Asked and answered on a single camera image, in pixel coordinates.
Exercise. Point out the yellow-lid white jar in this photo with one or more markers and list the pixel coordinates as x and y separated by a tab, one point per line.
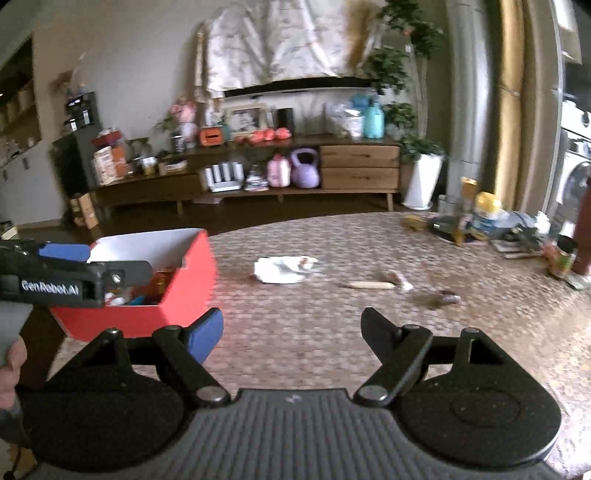
486	212

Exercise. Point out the potted green tree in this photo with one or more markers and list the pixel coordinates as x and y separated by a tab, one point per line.
398	66

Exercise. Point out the yellow curtain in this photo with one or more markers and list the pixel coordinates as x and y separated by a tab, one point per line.
509	90

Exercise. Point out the blue cookie snack bag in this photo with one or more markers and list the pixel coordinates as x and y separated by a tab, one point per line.
137	301

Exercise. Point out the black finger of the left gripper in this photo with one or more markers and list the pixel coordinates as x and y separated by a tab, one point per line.
122	274

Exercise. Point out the white snack wrapper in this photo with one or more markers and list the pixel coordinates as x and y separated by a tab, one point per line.
282	270

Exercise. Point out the dark red thermos bottle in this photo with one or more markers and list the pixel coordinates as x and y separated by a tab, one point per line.
582	234

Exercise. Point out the washing machine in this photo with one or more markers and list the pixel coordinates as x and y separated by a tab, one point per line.
573	164

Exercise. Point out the black speaker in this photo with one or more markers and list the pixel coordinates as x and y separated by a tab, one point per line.
285	120

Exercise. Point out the small glass jar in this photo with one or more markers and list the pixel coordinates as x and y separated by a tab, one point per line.
562	257

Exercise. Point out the black coffee machine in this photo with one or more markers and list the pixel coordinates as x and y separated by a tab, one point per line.
81	112

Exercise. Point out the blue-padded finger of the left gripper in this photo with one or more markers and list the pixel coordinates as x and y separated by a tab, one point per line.
65	251

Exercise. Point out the floral cloth TV cover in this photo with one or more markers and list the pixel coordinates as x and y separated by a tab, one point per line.
247	45

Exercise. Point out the framed photo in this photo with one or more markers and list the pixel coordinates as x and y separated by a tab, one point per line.
246	119

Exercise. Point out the red cardboard box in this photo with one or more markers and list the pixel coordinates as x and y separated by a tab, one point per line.
180	287

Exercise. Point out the wooden TV cabinet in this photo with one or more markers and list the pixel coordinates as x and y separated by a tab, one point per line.
346	167

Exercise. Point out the clear plastic bag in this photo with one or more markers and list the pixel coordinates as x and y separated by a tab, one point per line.
343	120

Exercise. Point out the person's left hand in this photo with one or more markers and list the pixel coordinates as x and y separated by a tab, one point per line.
10	373

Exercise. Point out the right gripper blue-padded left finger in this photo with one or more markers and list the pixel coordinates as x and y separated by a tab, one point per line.
180	356

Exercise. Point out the purple kettlebell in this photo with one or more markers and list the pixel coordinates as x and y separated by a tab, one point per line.
305	175

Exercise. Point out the white router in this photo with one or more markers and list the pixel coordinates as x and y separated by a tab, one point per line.
224	177

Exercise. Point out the pink plush flower toy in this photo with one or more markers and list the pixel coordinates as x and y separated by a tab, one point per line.
184	111

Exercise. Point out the glass cup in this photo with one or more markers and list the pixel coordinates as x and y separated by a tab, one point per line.
447	206

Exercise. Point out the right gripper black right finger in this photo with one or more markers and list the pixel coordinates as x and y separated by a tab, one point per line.
401	351

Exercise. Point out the large red snack bag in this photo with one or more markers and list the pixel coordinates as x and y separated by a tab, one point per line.
157	287

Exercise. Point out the orange tissue box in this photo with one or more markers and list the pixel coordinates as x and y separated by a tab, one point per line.
211	136

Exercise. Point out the white red snack bag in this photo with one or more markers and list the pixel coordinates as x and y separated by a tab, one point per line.
118	298

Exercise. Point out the cream sausage stick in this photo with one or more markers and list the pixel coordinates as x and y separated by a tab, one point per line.
370	285

